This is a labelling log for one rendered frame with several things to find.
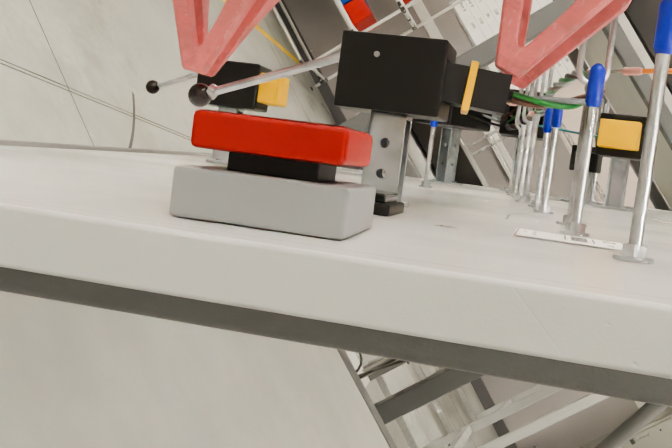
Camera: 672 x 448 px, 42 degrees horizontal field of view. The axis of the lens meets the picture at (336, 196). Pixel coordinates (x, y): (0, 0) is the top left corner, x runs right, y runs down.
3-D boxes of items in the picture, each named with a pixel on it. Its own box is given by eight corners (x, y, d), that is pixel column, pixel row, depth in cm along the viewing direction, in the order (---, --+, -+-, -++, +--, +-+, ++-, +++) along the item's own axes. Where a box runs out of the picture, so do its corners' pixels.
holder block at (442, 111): (350, 111, 50) (359, 41, 49) (447, 122, 48) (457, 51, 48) (332, 105, 46) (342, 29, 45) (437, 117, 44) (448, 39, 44)
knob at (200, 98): (192, 106, 51) (195, 82, 50) (214, 109, 50) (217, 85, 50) (182, 104, 49) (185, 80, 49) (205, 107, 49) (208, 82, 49)
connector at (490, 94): (418, 99, 48) (426, 63, 48) (505, 117, 47) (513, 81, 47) (416, 95, 45) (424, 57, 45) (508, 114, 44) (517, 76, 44)
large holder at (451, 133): (517, 191, 129) (531, 95, 128) (442, 183, 117) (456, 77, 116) (481, 186, 134) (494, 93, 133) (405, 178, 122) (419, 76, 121)
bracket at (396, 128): (367, 201, 50) (378, 114, 49) (408, 207, 49) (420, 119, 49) (349, 203, 45) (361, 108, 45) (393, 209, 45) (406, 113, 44)
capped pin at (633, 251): (605, 255, 33) (646, -27, 33) (641, 259, 33) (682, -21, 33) (623, 261, 32) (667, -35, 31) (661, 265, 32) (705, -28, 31)
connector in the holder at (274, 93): (267, 105, 87) (271, 76, 87) (286, 107, 86) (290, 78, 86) (256, 102, 83) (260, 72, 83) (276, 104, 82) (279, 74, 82)
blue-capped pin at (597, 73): (558, 231, 44) (582, 64, 44) (589, 235, 44) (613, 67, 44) (559, 233, 43) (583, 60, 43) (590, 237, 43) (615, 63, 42)
